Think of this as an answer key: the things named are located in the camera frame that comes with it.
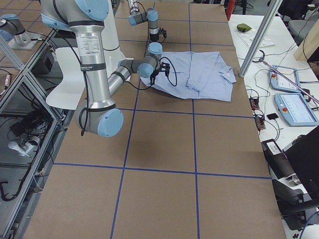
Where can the white power strip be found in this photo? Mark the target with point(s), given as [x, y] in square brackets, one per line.
[23, 150]

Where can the teach pendant near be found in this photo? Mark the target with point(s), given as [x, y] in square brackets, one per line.
[295, 110]

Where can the green cloth pouch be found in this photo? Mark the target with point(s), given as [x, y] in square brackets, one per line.
[243, 27]

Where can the teach pendant far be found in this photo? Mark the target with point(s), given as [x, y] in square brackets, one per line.
[279, 83]

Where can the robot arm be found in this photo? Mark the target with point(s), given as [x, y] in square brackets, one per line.
[87, 18]
[138, 15]

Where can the black monitor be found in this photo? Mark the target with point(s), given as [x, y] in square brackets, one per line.
[303, 156]

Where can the reacher grabber tool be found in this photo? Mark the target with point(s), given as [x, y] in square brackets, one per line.
[262, 59]

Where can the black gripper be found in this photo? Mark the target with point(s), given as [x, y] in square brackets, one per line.
[153, 37]
[155, 73]

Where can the aluminium frame post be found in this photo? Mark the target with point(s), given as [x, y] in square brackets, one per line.
[262, 30]

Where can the teach pendant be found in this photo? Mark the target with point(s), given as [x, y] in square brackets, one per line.
[279, 83]
[295, 110]

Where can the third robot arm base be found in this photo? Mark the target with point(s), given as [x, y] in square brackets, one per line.
[13, 32]

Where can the light blue striped shirt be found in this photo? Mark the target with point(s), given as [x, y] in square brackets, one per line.
[196, 76]

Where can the black small device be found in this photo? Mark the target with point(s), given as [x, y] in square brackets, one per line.
[272, 116]

